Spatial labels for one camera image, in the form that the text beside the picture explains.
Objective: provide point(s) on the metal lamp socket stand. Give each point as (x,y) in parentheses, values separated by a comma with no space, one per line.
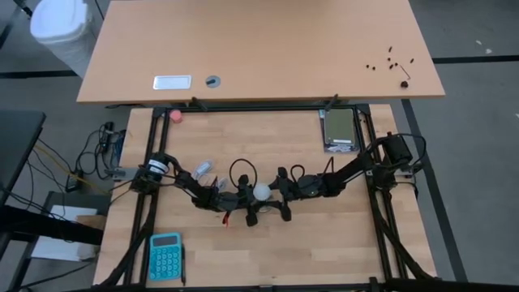
(264,207)

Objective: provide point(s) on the black metal beam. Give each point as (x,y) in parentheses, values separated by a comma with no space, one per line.
(40,225)

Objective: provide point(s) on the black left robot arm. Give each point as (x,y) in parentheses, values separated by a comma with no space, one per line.
(194,186)

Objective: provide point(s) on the black power adapter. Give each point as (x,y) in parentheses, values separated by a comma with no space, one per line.
(74,183)

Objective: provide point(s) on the black pen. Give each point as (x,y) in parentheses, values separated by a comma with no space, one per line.
(183,263)

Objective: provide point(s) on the teal calculator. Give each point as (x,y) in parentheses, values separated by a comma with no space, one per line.
(165,257)

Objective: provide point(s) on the small black knob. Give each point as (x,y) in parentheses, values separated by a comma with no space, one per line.
(404,84)

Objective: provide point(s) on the white lightbulb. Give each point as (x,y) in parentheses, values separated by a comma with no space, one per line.
(262,192)

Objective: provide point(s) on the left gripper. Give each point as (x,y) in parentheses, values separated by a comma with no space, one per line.
(239,200)

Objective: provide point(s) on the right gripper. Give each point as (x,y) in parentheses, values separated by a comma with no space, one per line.
(292,188)

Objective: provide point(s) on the white trash bin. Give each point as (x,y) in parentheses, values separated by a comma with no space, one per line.
(61,28)

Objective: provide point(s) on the black aluminium table frame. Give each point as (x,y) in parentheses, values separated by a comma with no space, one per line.
(263,108)

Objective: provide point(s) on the black side table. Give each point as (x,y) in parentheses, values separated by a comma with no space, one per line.
(16,142)

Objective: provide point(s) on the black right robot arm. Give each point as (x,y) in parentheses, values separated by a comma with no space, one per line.
(348,174)

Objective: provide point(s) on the black clamp lever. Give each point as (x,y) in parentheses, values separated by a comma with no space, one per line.
(331,103)
(198,104)

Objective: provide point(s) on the grey low platform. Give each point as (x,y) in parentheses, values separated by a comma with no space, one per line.
(61,198)

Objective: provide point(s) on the black power strip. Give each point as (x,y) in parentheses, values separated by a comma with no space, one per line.
(107,136)

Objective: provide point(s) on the white paper sheet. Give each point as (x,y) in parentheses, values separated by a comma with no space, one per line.
(61,249)

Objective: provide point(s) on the tan wooden desk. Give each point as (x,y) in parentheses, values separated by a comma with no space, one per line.
(259,48)

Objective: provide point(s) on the black allen key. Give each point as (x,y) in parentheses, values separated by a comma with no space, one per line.
(405,72)

